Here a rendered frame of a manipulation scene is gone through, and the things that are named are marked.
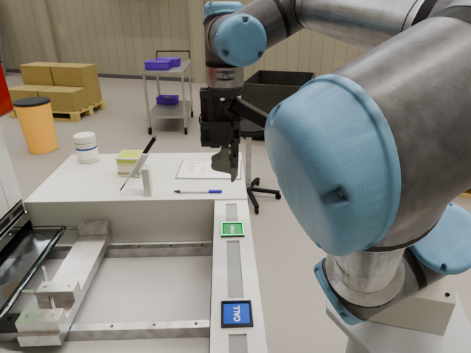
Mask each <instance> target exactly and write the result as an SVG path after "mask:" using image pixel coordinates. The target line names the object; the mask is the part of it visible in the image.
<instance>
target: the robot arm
mask: <svg viewBox="0 0 471 353"><path fill-rule="evenodd" d="M203 25H204V35H205V72H206V85H207V86H208V88H200V91H199V92H200V110H201V114H200V116H201V117H200V116H199V123H200V133H201V135H200V142H201V147H210V148H220V146H221V150H220V152H218V153H216V154H214V155H213V156H212V157H211V161H212V163H211V168H212V169H213V170H214V171H218V172H224V173H227V174H230V175H231V183H232V182H234V181H235V180H236V178H237V176H238V159H239V144H240V122H241V120H242V118H241V116H242V117H243V118H246V119H248V120H249V121H251V122H253V123H255V124H256V125H258V126H260V127H262V128H263V129H264V137H265V144H266V150H267V154H268V159H269V161H270V164H271V167H272V170H273V172H274V173H275V175H276V177H277V179H278V185H279V187H280V190H281V191H282V194H283V195H284V197H285V199H286V201H287V204H288V205H289V208H290V209H291V210H292V213H293V215H294V216H295V218H296V219H297V221H298V222H299V224H300V226H301V227H302V228H303V230H304V231H305V233H306V234H307V236H309V238H310V239H311V240H312V241H313V242H314V243H315V244H316V245H317V246H318V247H319V248H321V249H322V250H323V251H324V252H326V253H327V257H326V258H323V259H321V260H320V262H319V263H317V264H315V266H314V268H313V270H314V273H315V276H316V278H317V280H318V282H319V284H320V286H321V287H322V290H323V291H324V293H325V295H326V296H327V297H328V299H329V301H330V303H331V304H332V306H333V307H334V309H335V310H336V311H337V312H338V314H339V316H340V317H341V318H342V320H344V321H345V323H347V324H348V325H351V326H354V325H356V324H359V323H360V322H366V321H367V320H368V319H369V318H370V317H373V316H374V315H375V314H378V313H379V312H381V311H383V310H385V309H387V308H388V307H390V306H392V305H394V304H395V303H398V302H400V301H401V300H403V299H405V298H407V297H409V296H410V295H412V294H414V293H416V292H417V291H420V290H421V289H423V288H425V287H427V286H429V285H431V284H433V283H434V282H436V281H438V280H440V279H441V278H443V277H446V276H447V275H457V274H460V273H463V272H465V271H467V270H469V269H470V268H471V214H470V213H469V212H467V211H466V210H465V209H463V208H462V207H460V206H458V205H456V204H454V203H451V202H450V201H452V200H453V199H454V198H456V197H458V196H459V195H460V194H461V193H464V192H465V191H467V190H469V189H471V0H255V1H253V2H251V3H250V4H247V5H246V6H243V4H242V3H241V2H236V1H214V2H207V3H206V4H205V6H204V19H203ZM304 28H305V29H308V30H311V31H314V32H317V33H319V34H323V35H325V36H328V37H331V38H333V39H336V40H339V41H342V42H344V43H348V44H350V45H352V46H356V47H358V48H361V49H364V50H368V51H367V52H366V53H364V54H362V55H360V56H359V57H356V58H355V59H354V60H351V61H349V62H348V63H346V64H344V65H343V66H341V67H339V68H338V69H335V70H333V71H332V72H330V73H328V74H325V75H321V76H318V77H316V78H314V79H312V80H310V81H308V82H307V83H305V84H304V85H303V86H302V87H301V88H300V89H299V90H298V91H297V92H296V93H294V94H293V95H292V96H290V97H288V98H287V99H285V100H283V101H282V102H281V103H279V104H278V105H277V106H275V107H274V108H273V110H272V111H271V112H270V113H269V114H267V113H265V112H264V111H262V110H260V109H258V108H257V107H255V106H253V105H251V104H249V103H247V102H246V101H244V100H242V99H241V98H239V97H238V96H241V95H242V94H243V87H242V86H243V84H244V67H247V66H250V65H252V64H254V63H255V62H257V61H258V60H259V59H260V58H261V56H262V55H263V53H264V51H265V50H267V49H269V48H270V47H272V46H274V45H275V44H277V43H279V42H281V41H283V40H285V39H286V38H288V37H290V36H291V35H293V34H295V33H297V32H299V31H301V30H302V29H304ZM221 98H224V99H225V100H224V101H221V100H220V99H221ZM232 98H233V99H232ZM229 144H230V147H229ZM229 151H230V152H229Z"/></svg>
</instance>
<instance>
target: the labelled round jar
mask: <svg viewBox="0 0 471 353"><path fill-rule="evenodd" d="M73 138H74V142H75V143H74V144H75V148H76V154H77V158H78V161H79V162H80V163H82V164H90V163H94V162H97V161H98V160H99V159H100V157H99V153H98V148H97V142H96V138H95V133H94V132H80V133H77V134H75V135H74V136H73Z"/></svg>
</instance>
